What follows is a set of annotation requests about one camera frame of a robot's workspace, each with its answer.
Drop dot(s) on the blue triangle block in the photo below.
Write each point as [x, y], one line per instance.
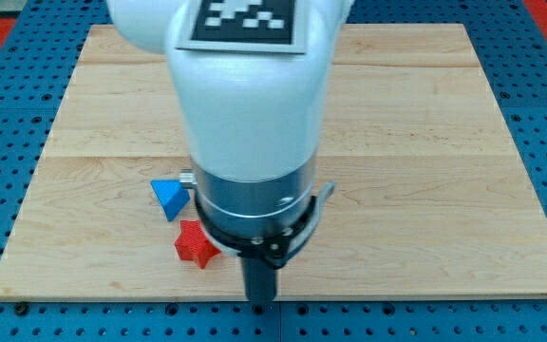
[171, 196]

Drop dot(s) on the light wooden board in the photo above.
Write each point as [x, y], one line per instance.
[432, 200]

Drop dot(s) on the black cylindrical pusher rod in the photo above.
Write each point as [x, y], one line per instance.
[260, 280]

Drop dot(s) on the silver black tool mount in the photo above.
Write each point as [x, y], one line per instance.
[270, 220]

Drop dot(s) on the black white fiducial marker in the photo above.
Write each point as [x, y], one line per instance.
[249, 26]

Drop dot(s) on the red star block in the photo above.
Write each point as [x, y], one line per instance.
[193, 245]

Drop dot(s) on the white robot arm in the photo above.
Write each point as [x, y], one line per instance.
[251, 79]

